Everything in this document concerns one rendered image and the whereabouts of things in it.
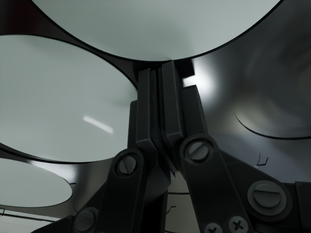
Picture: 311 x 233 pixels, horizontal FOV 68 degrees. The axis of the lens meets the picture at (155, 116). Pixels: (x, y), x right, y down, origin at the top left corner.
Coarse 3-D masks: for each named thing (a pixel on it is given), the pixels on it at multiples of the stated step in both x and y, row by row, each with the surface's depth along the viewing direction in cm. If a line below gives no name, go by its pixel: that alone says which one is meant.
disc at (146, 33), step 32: (32, 0) 8; (64, 0) 8; (96, 0) 8; (128, 0) 8; (160, 0) 8; (192, 0) 8; (224, 0) 8; (256, 0) 8; (96, 32) 9; (128, 32) 9; (160, 32) 9; (192, 32) 9; (224, 32) 9
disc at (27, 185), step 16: (0, 160) 16; (16, 160) 16; (0, 176) 18; (16, 176) 18; (32, 176) 18; (48, 176) 18; (0, 192) 20; (16, 192) 20; (32, 192) 21; (48, 192) 21; (64, 192) 21
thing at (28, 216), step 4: (0, 212) 24; (4, 212) 24; (8, 212) 24; (12, 212) 24; (16, 212) 24; (20, 212) 25; (8, 216) 24; (12, 216) 24; (16, 216) 25; (20, 216) 25; (24, 216) 25; (28, 216) 25; (32, 216) 25; (36, 216) 25; (40, 216) 26; (44, 216) 26; (36, 220) 26; (40, 220) 26; (44, 220) 26; (48, 220) 26; (52, 220) 26; (56, 220) 26
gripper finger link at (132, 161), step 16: (112, 160) 8; (128, 160) 8; (144, 160) 8; (112, 176) 7; (128, 176) 7; (144, 176) 7; (112, 192) 7; (128, 192) 7; (144, 192) 7; (112, 208) 7; (128, 208) 7; (160, 208) 8; (96, 224) 7; (112, 224) 6; (128, 224) 6; (144, 224) 8; (160, 224) 8
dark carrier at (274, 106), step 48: (0, 0) 8; (288, 0) 8; (96, 48) 10; (240, 48) 10; (288, 48) 10; (240, 96) 12; (288, 96) 12; (0, 144) 15; (240, 144) 15; (288, 144) 15
